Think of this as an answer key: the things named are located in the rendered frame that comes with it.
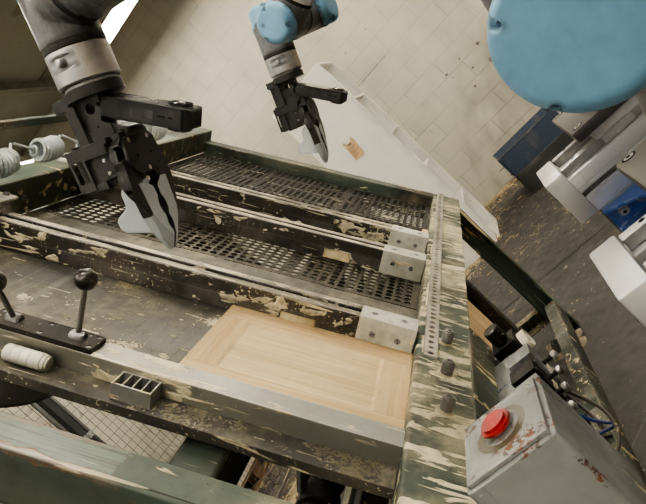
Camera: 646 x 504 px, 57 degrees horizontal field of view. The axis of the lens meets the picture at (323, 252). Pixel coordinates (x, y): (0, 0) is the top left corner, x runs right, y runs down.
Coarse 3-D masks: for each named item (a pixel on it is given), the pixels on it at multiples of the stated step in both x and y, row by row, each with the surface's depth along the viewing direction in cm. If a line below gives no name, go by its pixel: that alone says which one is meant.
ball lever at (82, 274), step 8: (80, 272) 97; (88, 272) 97; (80, 280) 96; (88, 280) 97; (96, 280) 98; (80, 288) 97; (88, 288) 97; (80, 296) 99; (80, 304) 99; (80, 312) 99; (80, 320) 99; (80, 328) 100; (72, 336) 99; (80, 336) 99
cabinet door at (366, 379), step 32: (224, 320) 123; (256, 320) 126; (288, 320) 129; (192, 352) 109; (224, 352) 111; (256, 352) 114; (288, 352) 116; (320, 352) 119; (352, 352) 122; (384, 352) 124; (256, 384) 103; (288, 384) 106; (320, 384) 108; (352, 384) 110; (384, 384) 112; (384, 416) 102
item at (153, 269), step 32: (0, 192) 143; (0, 224) 137; (32, 224) 137; (64, 256) 136; (96, 256) 134; (128, 256) 133; (160, 256) 135; (160, 288) 133; (192, 288) 132; (224, 288) 130; (256, 288) 129; (288, 288) 132; (320, 320) 128; (352, 320) 126; (384, 320) 126; (416, 320) 129
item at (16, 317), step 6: (0, 276) 93; (0, 282) 93; (6, 282) 95; (0, 288) 94; (0, 294) 96; (6, 300) 98; (6, 306) 98; (12, 312) 100; (6, 318) 101; (12, 318) 101; (18, 318) 101; (24, 318) 102
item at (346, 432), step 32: (64, 352) 99; (96, 352) 99; (128, 352) 101; (192, 384) 96; (224, 384) 98; (256, 416) 95; (288, 416) 94; (320, 416) 94; (352, 416) 96; (352, 448) 93; (384, 448) 92
